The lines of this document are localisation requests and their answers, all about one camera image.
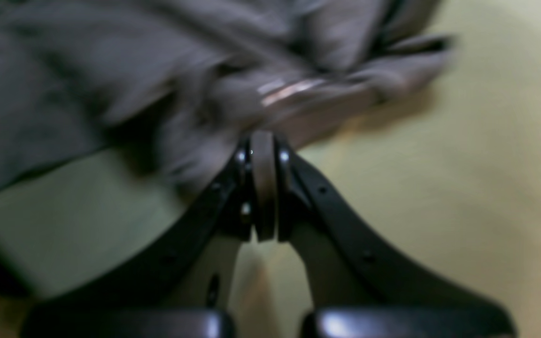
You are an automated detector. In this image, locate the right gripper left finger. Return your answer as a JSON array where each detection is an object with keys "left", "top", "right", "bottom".
[{"left": 21, "top": 136, "right": 264, "bottom": 338}]

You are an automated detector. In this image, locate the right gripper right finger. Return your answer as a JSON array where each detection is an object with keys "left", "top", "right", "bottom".
[{"left": 264, "top": 133, "right": 518, "bottom": 338}]

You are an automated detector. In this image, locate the grey t-shirt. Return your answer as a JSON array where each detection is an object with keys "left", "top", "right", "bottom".
[{"left": 0, "top": 0, "right": 452, "bottom": 195}]

